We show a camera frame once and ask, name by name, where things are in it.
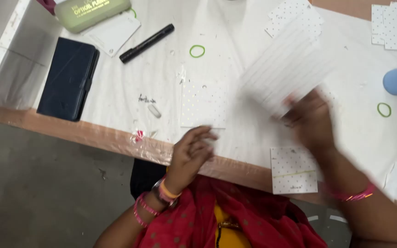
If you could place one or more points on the person's left hand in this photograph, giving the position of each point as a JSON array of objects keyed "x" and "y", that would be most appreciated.
[{"x": 186, "y": 156}]

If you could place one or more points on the person's right hand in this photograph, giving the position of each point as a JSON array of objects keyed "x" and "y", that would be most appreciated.
[{"x": 310, "y": 120}]

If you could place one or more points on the stack of white dotted cards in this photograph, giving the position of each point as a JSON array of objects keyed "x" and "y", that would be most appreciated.
[{"x": 288, "y": 58}]

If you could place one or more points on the pink and yellow wristbands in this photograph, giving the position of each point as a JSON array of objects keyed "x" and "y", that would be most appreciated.
[{"x": 166, "y": 193}]

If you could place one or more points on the crumpled clear wrapper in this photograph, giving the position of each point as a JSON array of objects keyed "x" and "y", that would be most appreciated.
[{"x": 140, "y": 135}]

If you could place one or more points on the banded dotted card bundle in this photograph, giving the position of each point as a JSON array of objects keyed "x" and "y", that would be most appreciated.
[{"x": 293, "y": 170}]

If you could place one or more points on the white gold-dotted card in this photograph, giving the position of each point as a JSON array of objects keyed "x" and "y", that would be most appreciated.
[{"x": 203, "y": 105}]

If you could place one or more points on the small white eraser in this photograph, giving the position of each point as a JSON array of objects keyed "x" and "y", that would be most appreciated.
[{"x": 154, "y": 111}]

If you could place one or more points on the pink bangles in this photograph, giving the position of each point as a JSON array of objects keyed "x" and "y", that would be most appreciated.
[
  {"x": 142, "y": 208},
  {"x": 355, "y": 195}
]

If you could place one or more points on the red scarf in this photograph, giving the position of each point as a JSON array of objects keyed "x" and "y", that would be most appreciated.
[{"x": 233, "y": 213}]

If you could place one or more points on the green rubber band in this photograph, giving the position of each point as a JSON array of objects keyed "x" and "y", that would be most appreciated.
[
  {"x": 197, "y": 51},
  {"x": 384, "y": 110},
  {"x": 133, "y": 12}
]

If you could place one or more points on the yellow garment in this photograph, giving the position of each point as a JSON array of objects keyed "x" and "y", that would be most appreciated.
[{"x": 227, "y": 232}]

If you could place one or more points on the white paper scrap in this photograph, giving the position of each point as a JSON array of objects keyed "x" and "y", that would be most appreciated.
[{"x": 395, "y": 179}]

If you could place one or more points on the black marker pen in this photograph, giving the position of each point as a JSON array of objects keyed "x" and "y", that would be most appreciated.
[{"x": 146, "y": 43}]

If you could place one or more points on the heap of dotted cards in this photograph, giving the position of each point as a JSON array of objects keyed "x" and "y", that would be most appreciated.
[{"x": 396, "y": 27}]

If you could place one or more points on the dark blue phone wallet case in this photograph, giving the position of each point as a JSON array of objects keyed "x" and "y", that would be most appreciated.
[{"x": 68, "y": 79}]

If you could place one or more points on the plain white card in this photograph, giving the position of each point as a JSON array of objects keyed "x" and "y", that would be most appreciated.
[{"x": 114, "y": 34}]

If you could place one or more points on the green spectacle case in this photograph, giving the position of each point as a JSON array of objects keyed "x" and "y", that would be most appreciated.
[{"x": 91, "y": 13}]

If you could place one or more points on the white cardboard box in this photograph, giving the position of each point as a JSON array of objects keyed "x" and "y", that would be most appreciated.
[{"x": 10, "y": 51}]

